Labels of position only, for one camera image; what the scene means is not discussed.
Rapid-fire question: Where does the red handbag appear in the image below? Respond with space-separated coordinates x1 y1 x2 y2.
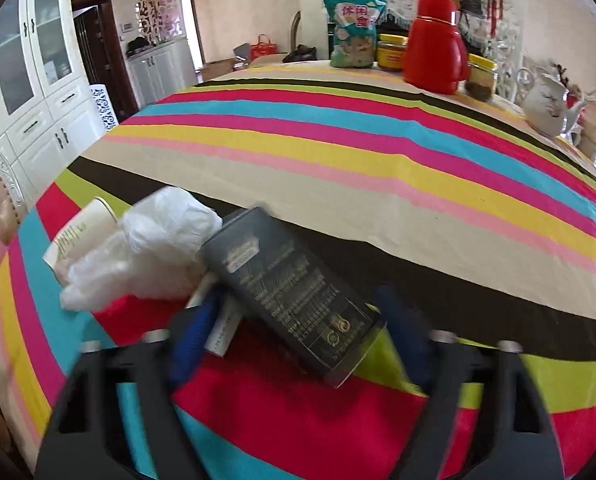
250 34 278 62

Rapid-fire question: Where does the white paper sachet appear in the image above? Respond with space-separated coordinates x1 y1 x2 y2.
185 272 243 358

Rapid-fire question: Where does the crumpled clear plastic bag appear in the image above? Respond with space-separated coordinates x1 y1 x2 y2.
59 186 223 312

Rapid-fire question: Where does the dark pickle jar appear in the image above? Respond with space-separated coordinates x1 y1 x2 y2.
465 53 497 102

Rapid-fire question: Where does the white paper cup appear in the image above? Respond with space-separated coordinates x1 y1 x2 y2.
43 196 117 286

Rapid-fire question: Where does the striped colourful tablecloth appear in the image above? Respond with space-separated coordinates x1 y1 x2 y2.
0 62 596 478

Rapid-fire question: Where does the teal snack bag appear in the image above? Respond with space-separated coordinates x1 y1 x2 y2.
323 0 388 68

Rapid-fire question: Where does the red thermos jug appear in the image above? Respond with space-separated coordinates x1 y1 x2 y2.
404 0 469 96

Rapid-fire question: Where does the black piano with lace cover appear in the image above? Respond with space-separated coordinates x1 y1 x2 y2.
377 0 490 49

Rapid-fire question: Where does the white porcelain teapot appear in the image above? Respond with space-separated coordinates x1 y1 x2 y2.
521 70 587 138

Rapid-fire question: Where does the blue white porcelain vase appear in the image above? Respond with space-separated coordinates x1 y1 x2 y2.
90 84 119 131

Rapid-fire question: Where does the yellow lid jar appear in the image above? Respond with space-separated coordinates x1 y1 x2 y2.
376 34 409 72

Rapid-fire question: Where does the white low cabinet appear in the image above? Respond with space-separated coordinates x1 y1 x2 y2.
127 37 198 110

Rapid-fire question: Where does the black cardboard box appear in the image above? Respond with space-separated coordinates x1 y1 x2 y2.
200 206 385 388

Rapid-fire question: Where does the white glass door cabinet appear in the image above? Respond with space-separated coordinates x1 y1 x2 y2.
0 0 106 205

